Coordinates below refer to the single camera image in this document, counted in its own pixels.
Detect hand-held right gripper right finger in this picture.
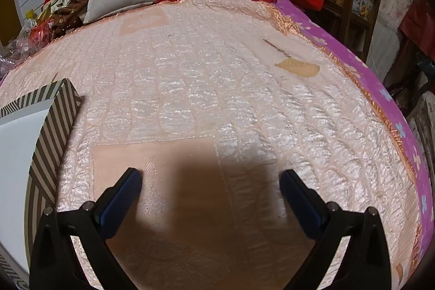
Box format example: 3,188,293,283
279,169,393,290

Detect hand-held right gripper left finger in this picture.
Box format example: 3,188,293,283
30,168,143,290

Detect striped cardboard box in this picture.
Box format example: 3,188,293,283
0,79,83,287

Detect grey patterned cloth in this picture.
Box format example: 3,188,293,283
407,92,435,171

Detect purple floral bed sheet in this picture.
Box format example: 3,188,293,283
272,0,435,277

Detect pink quilted bedspread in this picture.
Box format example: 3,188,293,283
0,0,425,290

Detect pile of clear plastic bags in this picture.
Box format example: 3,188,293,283
0,10,62,73

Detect wooden shelf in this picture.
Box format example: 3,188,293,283
318,0,384,63

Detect colourful printed box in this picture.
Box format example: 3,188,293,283
352,0,371,19

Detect brown wooden panel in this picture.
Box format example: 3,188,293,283
0,0,26,49

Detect dark red cloth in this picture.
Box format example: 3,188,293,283
399,0,435,49

